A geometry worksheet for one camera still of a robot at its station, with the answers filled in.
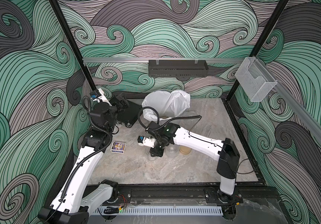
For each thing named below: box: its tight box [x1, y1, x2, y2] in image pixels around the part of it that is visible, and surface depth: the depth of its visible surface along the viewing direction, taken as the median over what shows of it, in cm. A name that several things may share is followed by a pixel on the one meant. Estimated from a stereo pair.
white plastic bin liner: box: [141, 89, 191, 121], surface depth 90 cm
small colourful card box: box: [110, 140, 127, 154], surface depth 92 cm
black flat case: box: [109, 92, 143, 128], surface depth 61 cm
